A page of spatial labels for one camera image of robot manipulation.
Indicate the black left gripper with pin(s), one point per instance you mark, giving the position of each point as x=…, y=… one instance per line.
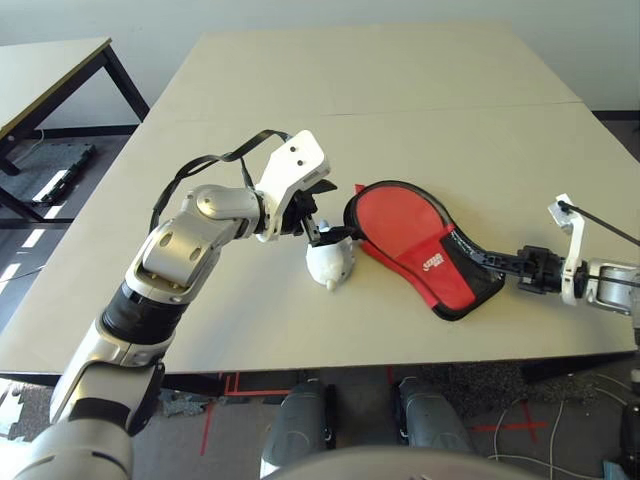
x=300, y=212

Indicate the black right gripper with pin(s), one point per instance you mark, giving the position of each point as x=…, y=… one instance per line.
x=542, y=267

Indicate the white plush toy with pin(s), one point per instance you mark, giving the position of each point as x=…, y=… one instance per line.
x=330, y=260

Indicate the black red paddle case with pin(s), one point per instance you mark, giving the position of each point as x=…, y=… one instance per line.
x=450, y=285

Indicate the black table foot bar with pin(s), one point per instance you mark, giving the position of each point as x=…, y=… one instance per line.
x=560, y=370

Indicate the grey speckled floor mat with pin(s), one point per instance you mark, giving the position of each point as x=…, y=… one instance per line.
x=490, y=387

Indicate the grey right robot leg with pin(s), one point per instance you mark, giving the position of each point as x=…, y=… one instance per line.
x=435, y=415

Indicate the grey robot leg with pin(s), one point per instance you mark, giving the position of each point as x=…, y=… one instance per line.
x=300, y=425
x=435, y=415

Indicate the grey left robot leg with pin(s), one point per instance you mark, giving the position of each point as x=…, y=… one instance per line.
x=300, y=425

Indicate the grey robot torso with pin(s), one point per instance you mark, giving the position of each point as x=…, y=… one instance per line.
x=400, y=465

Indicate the black foam floor mat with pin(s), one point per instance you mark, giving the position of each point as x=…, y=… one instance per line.
x=60, y=170

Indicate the grey puzzle foam mat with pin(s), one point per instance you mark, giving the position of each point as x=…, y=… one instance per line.
x=25, y=415

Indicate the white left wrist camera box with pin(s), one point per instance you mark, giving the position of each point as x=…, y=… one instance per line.
x=295, y=160

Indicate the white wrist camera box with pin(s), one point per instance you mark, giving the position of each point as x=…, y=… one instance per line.
x=575, y=235
x=295, y=160

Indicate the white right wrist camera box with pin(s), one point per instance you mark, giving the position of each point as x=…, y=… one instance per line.
x=575, y=235

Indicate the side table with black frame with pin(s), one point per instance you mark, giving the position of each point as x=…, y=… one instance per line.
x=45, y=70

